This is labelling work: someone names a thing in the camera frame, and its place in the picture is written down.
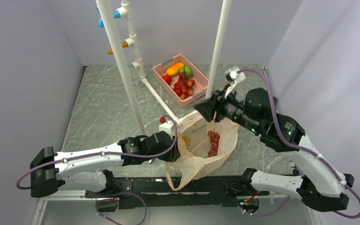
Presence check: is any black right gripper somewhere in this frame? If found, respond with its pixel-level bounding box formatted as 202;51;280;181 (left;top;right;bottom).
192;83;259;133

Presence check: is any red fake strawberry bunch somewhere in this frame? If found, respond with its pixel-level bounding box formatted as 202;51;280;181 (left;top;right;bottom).
172;73;195;100

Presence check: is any translucent orange plastic bag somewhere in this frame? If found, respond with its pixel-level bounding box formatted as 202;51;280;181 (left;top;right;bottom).
165;111;239;191

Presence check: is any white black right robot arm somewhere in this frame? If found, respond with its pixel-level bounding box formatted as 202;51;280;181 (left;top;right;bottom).
195;88;354;212

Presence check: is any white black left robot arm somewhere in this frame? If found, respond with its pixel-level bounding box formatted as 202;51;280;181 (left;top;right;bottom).
30;131;180;198

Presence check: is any red fake grape bunch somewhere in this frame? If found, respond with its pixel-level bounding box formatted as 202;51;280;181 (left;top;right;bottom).
207;130;220;158

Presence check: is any green fake custard apple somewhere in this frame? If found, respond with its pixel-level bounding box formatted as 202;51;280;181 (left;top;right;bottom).
180;66;193;79

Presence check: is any red fake fruit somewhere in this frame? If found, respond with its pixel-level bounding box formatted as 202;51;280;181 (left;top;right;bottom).
162;74;172;85

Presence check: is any yellow orange fake mango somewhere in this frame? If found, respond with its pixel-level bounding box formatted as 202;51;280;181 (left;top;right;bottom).
166;62;185;76

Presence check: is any pink perforated plastic basket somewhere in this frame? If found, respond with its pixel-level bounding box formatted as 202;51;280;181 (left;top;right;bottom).
153;54;208;108

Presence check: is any orange brass faucet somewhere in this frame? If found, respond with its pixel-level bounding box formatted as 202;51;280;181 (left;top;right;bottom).
107;41;129;55

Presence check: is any blue plastic faucet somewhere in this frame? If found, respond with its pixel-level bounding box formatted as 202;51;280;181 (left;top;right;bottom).
98;10;121;28

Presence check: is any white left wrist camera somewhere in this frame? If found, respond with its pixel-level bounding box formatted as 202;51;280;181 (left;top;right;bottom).
158;116;178;137

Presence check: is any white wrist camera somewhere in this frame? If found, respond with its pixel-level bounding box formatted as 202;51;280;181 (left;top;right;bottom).
158;116;178;137
223;66;246;98

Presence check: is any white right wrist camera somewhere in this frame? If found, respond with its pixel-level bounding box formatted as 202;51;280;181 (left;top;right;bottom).
223;66;246;98

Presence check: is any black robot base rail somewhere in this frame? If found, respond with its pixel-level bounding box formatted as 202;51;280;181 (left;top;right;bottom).
84;175;270;209

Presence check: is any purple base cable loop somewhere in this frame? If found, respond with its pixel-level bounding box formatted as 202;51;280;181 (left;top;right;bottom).
95;192;148;225

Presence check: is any white PVC pipe frame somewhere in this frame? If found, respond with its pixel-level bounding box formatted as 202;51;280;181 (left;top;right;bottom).
96;0;231;135

